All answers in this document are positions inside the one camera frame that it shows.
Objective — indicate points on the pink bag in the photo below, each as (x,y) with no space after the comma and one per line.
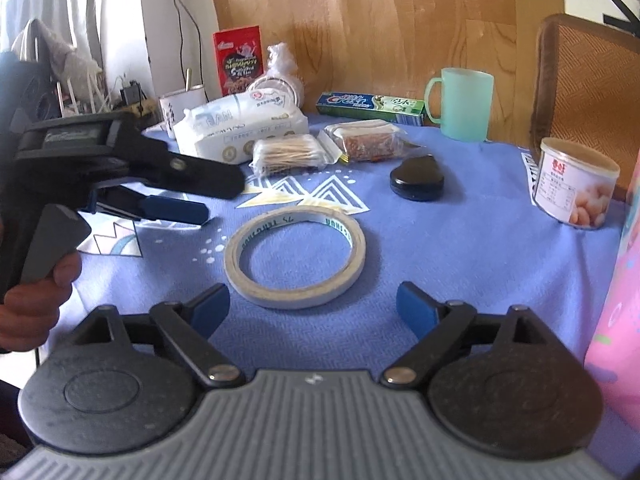
(617,330)

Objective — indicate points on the cotton swab bag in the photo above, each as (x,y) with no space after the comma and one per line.
(287,155)

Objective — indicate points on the black oval case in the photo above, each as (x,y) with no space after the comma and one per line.
(417,178)

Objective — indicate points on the black power adapter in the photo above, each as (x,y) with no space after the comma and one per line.
(132,94)

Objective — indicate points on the white tape roll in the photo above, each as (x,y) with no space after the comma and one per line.
(235,265)

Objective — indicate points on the blue printed tablecloth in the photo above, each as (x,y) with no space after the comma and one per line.
(475,260)

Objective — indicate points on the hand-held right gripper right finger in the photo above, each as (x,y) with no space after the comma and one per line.
(417,310)

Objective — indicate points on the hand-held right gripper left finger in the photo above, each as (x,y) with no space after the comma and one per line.
(210,310)

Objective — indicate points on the wood grain wall panel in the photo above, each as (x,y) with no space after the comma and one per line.
(375,25)

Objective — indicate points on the brown woven chair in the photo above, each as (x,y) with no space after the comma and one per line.
(580,80)

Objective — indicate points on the pink label can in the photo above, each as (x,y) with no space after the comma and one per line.
(570,190)

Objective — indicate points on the white enamel mug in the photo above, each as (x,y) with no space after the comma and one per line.
(175,110)

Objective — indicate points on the person's left hand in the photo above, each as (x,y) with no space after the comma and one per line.
(35,315)

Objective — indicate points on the white tissue pack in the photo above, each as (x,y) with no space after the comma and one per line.
(235,122)

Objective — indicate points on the plastic-wrapped paper cups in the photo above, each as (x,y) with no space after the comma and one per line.
(280,80)

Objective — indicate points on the green plastic cup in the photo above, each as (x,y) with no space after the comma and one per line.
(465,105)

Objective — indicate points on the clear snack packet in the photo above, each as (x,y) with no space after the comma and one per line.
(367,142)

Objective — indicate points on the red snack box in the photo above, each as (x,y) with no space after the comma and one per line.
(237,60)

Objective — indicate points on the green toothpaste box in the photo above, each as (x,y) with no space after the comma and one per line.
(365,105)

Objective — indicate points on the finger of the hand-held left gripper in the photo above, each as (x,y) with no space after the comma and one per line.
(170,208)
(200,177)

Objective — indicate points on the gold spoon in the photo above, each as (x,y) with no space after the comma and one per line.
(189,79)

